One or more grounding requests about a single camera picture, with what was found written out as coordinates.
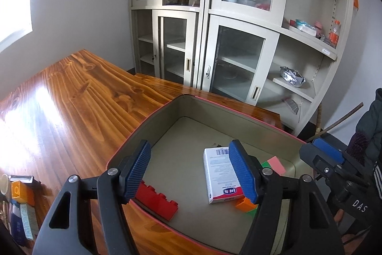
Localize red building block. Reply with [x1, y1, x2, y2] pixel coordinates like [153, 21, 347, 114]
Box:
[136, 180, 179, 221]

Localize blue and white packet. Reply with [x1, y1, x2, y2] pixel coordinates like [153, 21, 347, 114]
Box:
[288, 19, 317, 36]

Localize narrow beige metal cabinet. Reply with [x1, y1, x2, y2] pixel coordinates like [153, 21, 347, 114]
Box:
[129, 0, 209, 88]

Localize wooden desk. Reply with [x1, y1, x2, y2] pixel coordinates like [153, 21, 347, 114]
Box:
[0, 49, 284, 255]

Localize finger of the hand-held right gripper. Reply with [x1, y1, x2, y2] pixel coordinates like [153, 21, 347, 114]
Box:
[299, 137, 371, 187]

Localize white medicine box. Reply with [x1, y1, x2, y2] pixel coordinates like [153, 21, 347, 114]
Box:
[203, 146, 245, 204]

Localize pink and green sticky notes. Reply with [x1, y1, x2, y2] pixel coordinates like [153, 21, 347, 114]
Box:
[260, 156, 286, 175]

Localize orange building block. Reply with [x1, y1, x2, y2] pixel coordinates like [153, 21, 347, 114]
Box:
[235, 197, 258, 211]

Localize white glass-door cabinet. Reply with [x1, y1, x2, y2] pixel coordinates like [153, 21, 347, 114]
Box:
[200, 0, 355, 136]

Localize orange drink bottle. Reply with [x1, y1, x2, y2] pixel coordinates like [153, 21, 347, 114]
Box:
[330, 20, 341, 43]

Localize window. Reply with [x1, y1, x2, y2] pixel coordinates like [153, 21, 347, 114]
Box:
[0, 0, 33, 52]

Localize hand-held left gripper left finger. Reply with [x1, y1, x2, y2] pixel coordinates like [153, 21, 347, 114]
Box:
[33, 140, 152, 255]

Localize dark jacket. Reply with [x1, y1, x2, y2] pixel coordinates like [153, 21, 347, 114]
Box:
[355, 89, 382, 208]

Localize blue and white box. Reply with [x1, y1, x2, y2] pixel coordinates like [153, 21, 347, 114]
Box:
[10, 202, 40, 246]

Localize orange box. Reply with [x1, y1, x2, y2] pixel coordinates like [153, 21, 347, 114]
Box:
[11, 181, 35, 205]

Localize red storage box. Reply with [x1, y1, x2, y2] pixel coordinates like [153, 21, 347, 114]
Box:
[106, 94, 317, 255]

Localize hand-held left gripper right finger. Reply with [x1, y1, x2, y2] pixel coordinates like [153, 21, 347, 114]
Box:
[228, 139, 347, 255]

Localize white cup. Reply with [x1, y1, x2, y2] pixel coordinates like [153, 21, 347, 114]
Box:
[0, 174, 10, 196]

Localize thin dark stick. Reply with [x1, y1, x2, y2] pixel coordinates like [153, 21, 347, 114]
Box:
[304, 103, 364, 142]

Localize silver foil bag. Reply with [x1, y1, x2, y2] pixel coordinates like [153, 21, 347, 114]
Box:
[280, 66, 306, 88]

